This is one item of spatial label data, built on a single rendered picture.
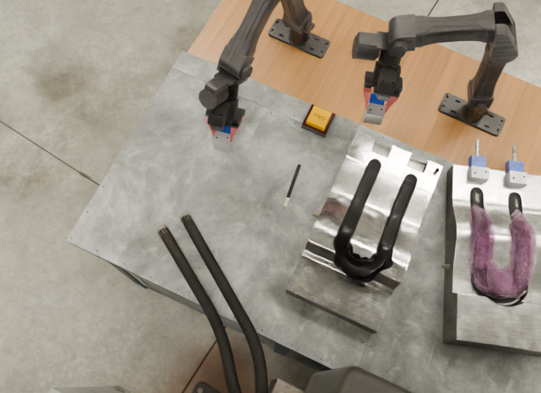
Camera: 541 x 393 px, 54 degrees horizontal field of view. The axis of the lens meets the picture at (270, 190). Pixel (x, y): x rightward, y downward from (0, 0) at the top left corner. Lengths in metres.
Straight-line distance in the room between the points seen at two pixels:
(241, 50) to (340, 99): 0.44
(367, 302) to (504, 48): 0.71
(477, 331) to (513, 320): 0.10
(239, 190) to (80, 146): 1.22
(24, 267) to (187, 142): 1.15
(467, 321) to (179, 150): 0.93
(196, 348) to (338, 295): 0.98
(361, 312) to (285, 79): 0.76
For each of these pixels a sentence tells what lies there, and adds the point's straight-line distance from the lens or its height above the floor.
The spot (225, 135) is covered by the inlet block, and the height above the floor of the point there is 0.85.
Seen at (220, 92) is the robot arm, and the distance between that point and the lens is 1.42.
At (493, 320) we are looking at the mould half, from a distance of 1.50.
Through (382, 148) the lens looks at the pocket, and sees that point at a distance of 1.60.
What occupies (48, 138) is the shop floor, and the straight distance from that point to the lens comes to 2.71.
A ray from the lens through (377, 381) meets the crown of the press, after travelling 0.28.
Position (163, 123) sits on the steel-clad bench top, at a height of 0.80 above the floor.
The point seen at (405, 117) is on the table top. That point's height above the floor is 0.80.
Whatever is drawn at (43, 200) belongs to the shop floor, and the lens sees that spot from 2.60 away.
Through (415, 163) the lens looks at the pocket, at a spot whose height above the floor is 0.86.
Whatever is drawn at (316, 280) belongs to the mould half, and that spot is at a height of 0.86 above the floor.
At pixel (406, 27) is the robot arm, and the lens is 1.39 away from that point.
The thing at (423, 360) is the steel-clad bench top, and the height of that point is 0.80.
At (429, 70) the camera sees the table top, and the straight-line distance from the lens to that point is 1.84.
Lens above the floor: 2.28
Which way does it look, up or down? 70 degrees down
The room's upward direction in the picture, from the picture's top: 3 degrees clockwise
